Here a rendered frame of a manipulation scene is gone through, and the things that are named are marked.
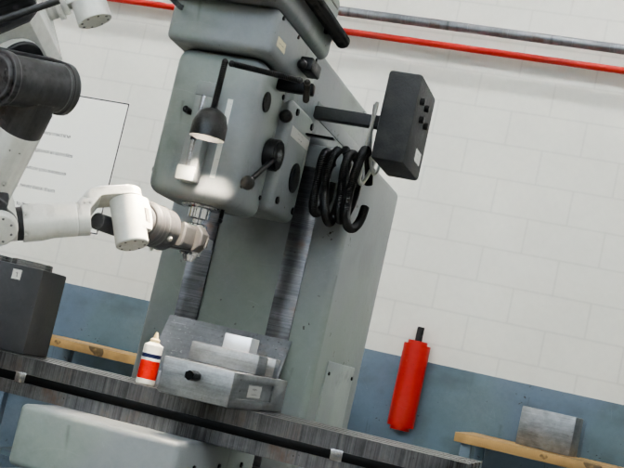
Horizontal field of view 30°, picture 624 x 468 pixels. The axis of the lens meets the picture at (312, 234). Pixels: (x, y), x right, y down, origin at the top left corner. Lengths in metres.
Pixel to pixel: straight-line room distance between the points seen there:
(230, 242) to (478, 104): 4.09
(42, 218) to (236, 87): 0.50
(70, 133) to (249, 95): 5.12
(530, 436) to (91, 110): 3.41
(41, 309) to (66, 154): 4.92
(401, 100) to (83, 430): 1.02
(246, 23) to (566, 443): 3.90
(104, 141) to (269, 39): 5.02
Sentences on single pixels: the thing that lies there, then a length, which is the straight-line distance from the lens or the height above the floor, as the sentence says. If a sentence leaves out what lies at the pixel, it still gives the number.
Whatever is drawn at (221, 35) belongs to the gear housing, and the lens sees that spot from 2.46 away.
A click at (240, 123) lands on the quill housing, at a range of 2.43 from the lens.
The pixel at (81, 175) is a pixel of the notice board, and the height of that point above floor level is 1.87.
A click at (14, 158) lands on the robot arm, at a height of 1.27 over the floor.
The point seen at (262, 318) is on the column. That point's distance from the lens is 2.82.
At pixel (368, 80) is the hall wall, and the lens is 6.97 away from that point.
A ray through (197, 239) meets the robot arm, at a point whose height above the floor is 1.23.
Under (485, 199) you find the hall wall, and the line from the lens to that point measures 6.69.
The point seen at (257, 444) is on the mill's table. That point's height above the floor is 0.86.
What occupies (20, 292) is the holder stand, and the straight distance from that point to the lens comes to 2.60.
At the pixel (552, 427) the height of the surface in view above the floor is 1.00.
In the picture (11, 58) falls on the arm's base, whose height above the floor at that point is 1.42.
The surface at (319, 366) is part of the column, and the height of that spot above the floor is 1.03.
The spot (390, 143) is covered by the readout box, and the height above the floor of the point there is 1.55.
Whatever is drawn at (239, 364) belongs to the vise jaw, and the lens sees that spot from 2.35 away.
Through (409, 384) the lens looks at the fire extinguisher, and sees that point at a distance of 6.47.
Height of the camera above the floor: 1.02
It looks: 6 degrees up
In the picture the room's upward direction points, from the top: 13 degrees clockwise
